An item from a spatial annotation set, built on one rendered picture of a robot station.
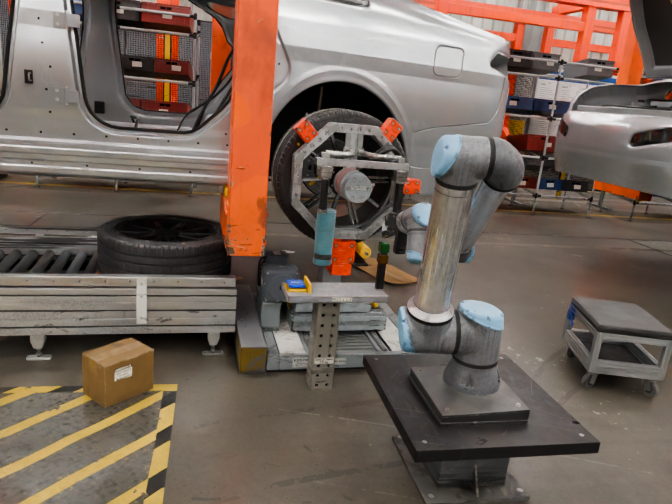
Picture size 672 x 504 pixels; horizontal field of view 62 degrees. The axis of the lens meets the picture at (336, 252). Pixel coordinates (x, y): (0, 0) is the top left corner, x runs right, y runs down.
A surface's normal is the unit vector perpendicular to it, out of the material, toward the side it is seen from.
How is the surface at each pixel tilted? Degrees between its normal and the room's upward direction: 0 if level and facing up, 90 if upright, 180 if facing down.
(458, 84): 90
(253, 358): 90
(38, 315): 90
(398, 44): 90
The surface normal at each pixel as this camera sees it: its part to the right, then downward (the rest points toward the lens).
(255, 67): 0.25, 0.29
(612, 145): -0.94, -0.04
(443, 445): 0.10, -0.96
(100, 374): -0.59, 0.16
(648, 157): -0.82, 0.06
